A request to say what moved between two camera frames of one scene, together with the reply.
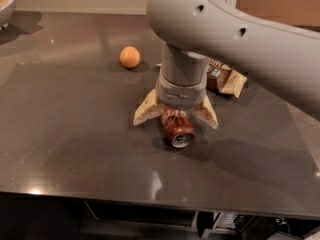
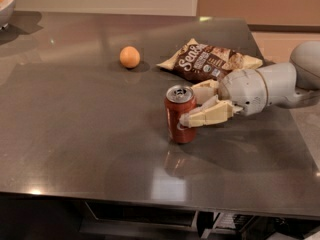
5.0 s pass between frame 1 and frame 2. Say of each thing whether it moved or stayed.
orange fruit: stayed
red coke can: stayed
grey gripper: moved
